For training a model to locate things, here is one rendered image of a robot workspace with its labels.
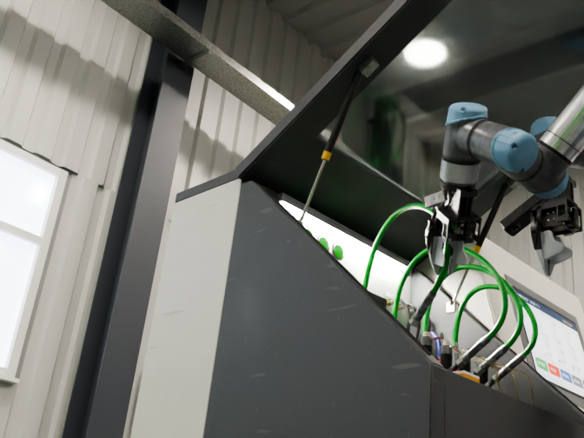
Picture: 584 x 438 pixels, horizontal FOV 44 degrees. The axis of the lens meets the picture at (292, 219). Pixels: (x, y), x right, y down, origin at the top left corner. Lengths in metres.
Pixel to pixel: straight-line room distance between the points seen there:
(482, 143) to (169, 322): 0.89
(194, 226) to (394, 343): 0.77
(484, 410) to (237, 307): 0.59
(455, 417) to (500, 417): 0.15
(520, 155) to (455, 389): 0.43
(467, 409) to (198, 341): 0.68
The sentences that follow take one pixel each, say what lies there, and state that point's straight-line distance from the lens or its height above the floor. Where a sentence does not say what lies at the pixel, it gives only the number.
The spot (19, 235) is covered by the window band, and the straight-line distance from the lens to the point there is 5.59.
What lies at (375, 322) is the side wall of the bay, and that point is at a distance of 1.34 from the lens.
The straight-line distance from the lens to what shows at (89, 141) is 6.19.
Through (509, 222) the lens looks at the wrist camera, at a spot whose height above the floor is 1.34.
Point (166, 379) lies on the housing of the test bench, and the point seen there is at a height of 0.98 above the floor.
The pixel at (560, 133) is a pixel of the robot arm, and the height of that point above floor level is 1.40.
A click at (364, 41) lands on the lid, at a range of 1.67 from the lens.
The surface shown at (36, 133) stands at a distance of 5.93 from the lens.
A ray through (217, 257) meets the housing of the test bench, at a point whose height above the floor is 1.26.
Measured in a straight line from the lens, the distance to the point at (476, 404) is 1.35.
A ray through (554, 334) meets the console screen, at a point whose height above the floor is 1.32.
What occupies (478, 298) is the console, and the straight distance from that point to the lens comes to 2.09.
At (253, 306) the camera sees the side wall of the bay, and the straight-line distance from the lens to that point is 1.60.
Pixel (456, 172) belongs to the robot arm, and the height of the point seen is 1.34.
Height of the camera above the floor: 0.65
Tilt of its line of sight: 24 degrees up
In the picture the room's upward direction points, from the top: 7 degrees clockwise
